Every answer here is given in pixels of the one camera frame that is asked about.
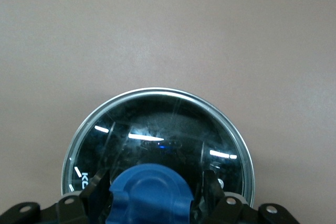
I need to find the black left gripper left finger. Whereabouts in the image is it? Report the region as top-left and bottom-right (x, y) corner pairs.
(56, 168), (113, 224)

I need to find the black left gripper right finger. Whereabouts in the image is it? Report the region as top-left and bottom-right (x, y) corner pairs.
(203, 169), (244, 224)

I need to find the glass lid with blue knob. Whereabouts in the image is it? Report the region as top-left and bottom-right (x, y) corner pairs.
(60, 87), (255, 224)

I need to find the brown table cover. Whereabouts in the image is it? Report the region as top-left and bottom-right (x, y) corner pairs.
(0, 0), (336, 224)

